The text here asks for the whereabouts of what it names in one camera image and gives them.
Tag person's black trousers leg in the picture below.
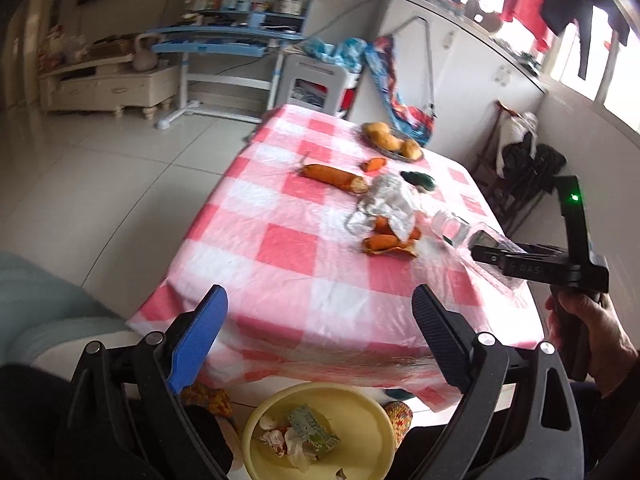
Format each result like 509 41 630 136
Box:
0 365 236 480

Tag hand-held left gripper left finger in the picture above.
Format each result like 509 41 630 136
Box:
70 284 229 480

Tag blue green milk carton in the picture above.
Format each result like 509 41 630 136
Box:
286 405 341 453

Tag black hanging cord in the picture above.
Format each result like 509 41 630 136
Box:
387 16 435 111

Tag clear plastic bottle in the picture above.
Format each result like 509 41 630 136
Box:
431 210 531 291

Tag person's right hand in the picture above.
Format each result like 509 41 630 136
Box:
544 290 640 397

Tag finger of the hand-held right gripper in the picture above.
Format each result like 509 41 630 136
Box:
470 241 571 267

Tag cream television cabinet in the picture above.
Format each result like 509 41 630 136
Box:
39 62 181 121

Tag white sack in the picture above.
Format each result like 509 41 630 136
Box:
495 110 538 171

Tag colourful printed bag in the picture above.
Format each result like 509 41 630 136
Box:
365 35 436 146

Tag wooden chair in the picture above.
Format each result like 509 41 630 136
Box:
475 100 521 186

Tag orange peel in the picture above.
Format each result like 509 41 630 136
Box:
362 216 422 258

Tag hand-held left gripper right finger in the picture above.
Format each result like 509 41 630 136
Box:
407 284 586 480

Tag blue white study desk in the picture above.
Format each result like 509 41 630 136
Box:
145 0 313 131

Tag pink white checked tablecloth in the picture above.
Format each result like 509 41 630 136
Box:
125 104 546 413

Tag yellow plastic bucket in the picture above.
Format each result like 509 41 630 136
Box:
241 382 397 480

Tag long orange carrot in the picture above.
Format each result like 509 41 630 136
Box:
292 152 371 195

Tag woven fruit basket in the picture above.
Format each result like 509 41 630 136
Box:
361 122 426 162

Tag white cabinet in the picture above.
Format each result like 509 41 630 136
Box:
345 0 548 171

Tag clear plastic bag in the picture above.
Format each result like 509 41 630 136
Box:
346 175 423 241

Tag black folding chair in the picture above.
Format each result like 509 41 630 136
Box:
492 142 568 236

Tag blue plastic bag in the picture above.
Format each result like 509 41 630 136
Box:
302 36 368 68

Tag window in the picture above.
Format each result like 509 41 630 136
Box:
550 0 640 136

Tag yellow red knitted slipper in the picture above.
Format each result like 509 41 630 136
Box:
382 400 413 448
180 382 236 418

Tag white plastic stool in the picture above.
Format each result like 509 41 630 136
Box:
274 52 363 113

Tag pink kettlebell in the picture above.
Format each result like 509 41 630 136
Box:
132 34 162 72

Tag red hanging clothes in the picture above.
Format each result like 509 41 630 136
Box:
500 0 561 53

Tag large white tissue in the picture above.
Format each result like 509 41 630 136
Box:
282 435 321 473

